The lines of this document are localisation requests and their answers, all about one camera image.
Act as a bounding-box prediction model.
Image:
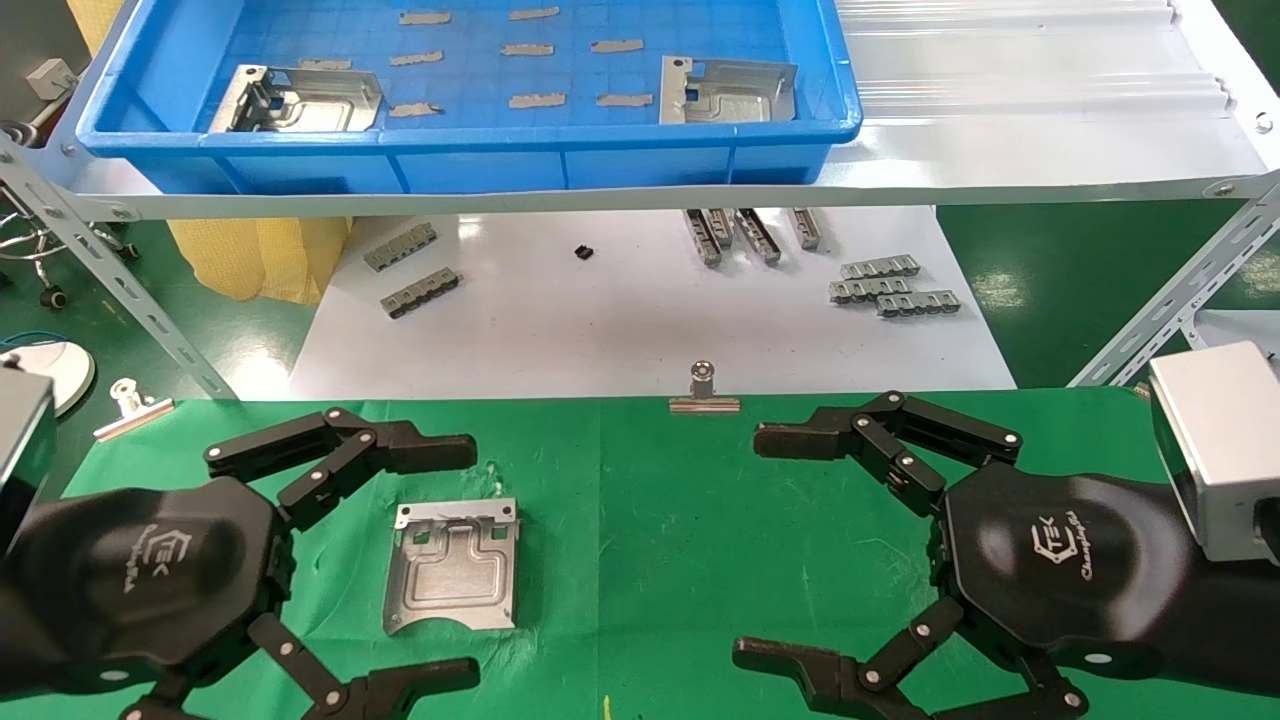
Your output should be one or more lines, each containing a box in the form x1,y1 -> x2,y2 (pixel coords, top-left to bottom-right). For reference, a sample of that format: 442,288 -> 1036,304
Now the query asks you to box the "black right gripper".
733,390 -> 1280,720

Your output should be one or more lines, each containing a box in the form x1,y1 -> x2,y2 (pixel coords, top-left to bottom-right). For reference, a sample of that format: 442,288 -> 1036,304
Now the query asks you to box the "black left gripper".
0,407 -> 483,720

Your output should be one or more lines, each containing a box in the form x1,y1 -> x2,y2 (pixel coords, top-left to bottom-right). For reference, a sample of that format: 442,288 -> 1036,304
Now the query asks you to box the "stamped sheet metal plate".
659,54 -> 801,126
382,497 -> 522,634
207,64 -> 387,135

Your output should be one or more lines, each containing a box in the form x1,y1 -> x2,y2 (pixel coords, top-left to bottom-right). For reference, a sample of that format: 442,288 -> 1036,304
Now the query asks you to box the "green table cloth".
0,386 -> 1176,720

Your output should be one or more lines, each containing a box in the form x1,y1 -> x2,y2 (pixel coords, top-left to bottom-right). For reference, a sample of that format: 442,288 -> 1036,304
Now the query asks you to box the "silver binder clip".
667,359 -> 742,415
92,376 -> 175,443

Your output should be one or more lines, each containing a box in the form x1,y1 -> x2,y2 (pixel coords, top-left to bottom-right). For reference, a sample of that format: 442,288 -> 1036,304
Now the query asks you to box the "yellow mesh bag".
65,0 -> 353,307

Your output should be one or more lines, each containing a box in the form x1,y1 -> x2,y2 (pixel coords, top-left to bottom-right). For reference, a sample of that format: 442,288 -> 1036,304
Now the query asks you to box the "white round lamp base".
0,338 -> 97,421

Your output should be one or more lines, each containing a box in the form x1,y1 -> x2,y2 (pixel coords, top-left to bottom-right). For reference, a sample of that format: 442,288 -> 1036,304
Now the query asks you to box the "blue plastic bin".
75,0 -> 863,196

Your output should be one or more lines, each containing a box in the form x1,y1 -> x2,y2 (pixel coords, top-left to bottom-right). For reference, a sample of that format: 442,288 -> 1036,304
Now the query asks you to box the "grey metal shelf rack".
0,0 -> 1280,401

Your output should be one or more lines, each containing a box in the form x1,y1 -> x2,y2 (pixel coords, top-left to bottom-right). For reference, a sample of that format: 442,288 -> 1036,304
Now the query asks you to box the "black swivel stool chrome base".
0,180 -> 142,312

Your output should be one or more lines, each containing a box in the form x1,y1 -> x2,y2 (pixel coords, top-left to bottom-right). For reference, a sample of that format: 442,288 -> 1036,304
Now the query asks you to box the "white corrugated shelf panel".
835,0 -> 1271,191

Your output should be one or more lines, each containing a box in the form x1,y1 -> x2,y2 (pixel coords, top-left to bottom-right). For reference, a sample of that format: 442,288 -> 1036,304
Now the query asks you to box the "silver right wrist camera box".
1147,340 -> 1280,565

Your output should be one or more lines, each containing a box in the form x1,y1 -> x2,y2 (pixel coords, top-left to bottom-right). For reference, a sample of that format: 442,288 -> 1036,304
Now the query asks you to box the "white wall socket box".
24,57 -> 78,102

